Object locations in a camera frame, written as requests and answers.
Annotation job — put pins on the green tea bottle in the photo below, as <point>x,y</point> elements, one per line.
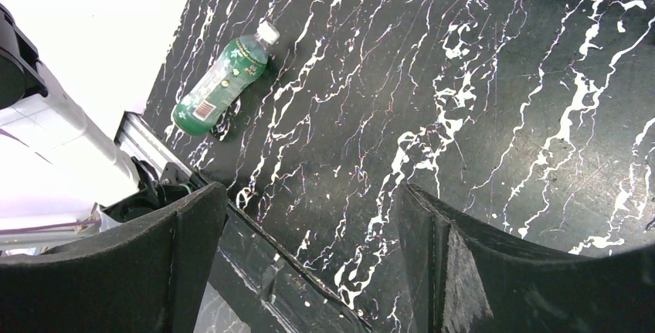
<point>242,62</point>

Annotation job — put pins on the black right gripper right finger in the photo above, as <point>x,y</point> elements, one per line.
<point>464,275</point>

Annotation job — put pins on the aluminium frame rail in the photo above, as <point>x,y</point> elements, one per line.
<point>152,161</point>

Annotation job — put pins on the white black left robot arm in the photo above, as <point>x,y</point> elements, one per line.
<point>57,165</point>

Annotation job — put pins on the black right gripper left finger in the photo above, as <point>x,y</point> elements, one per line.
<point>146,275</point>

